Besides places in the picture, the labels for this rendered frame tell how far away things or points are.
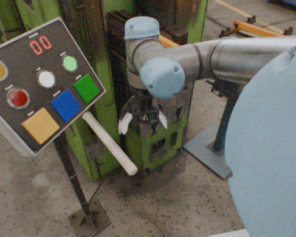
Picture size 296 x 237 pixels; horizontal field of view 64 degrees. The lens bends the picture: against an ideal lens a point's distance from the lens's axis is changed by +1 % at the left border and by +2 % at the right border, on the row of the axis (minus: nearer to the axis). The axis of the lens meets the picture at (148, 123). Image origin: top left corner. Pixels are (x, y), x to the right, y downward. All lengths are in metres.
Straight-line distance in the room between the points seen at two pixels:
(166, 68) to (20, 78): 0.44
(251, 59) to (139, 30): 0.23
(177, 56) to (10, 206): 1.62
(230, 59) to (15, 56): 0.55
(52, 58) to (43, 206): 1.19
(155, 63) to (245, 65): 0.15
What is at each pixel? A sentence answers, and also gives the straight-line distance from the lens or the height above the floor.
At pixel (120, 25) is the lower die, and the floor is 0.99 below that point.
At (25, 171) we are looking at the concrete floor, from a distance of 2.00.
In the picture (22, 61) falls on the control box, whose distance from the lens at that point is 0.75.
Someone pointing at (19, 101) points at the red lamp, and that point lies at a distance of 0.72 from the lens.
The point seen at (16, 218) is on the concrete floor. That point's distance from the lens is 1.82.
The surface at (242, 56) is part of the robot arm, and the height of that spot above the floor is 1.31.
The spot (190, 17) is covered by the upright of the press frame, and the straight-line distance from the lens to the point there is 1.47.
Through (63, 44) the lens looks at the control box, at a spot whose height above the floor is 1.14.
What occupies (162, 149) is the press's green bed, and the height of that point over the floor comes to 0.16.
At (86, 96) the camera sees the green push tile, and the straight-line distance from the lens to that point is 0.82.
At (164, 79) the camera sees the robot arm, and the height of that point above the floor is 1.25.
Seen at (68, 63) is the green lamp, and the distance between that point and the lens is 0.81.
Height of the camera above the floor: 1.49
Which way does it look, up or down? 45 degrees down
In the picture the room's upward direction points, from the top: straight up
